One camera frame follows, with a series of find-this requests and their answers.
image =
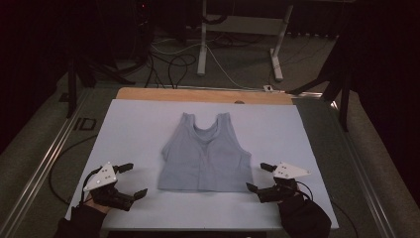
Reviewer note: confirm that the white table mat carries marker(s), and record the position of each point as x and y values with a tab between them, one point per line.
138	132

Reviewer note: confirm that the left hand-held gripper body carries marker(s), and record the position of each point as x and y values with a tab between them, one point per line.
102	177

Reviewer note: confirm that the white desk frame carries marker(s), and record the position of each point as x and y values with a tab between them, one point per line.
242	25

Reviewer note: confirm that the dark computer tower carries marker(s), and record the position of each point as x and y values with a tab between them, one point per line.
142	26

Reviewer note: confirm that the black metal stand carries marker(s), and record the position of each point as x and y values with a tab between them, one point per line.
71	89
343	99

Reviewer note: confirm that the person's left hand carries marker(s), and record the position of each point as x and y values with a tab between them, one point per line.
95	206

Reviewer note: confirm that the grey tank top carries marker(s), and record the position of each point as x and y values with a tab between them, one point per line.
204	158

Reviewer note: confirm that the wooden table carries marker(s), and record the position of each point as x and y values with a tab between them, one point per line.
185	95

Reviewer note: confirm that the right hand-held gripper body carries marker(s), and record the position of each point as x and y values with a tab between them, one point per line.
287	172

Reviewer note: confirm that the aluminium floor rail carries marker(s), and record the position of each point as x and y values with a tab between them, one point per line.
43	168
366	185

